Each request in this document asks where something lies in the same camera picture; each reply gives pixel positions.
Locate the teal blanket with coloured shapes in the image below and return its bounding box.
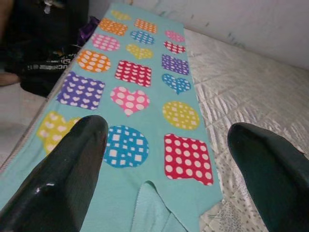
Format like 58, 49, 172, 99
0, 2, 224, 232

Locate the seated person in shorts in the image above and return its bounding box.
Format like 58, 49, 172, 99
0, 0, 20, 87

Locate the white quilted mattress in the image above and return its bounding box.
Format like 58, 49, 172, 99
0, 27, 309, 232

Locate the purple shiny cloth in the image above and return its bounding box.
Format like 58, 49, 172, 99
76, 15, 101, 47

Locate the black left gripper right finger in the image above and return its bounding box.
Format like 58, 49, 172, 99
226, 122, 309, 232

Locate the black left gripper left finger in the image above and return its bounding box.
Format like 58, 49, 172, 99
0, 115, 109, 232

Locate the black bag with white lettering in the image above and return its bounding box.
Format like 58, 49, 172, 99
18, 43, 83, 98

